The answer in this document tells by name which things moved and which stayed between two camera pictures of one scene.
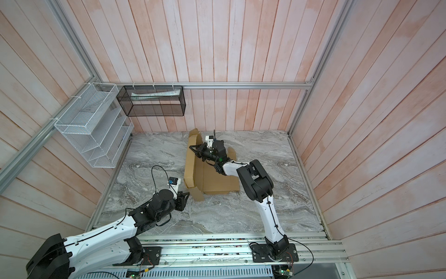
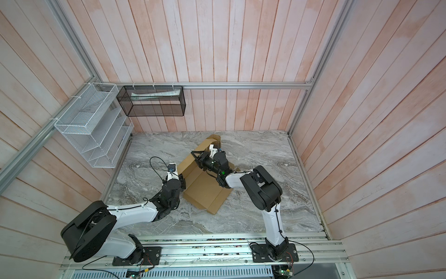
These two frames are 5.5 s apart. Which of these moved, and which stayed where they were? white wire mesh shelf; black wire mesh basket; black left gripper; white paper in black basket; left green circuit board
Moved: black left gripper
Stayed: black wire mesh basket; left green circuit board; white wire mesh shelf; white paper in black basket
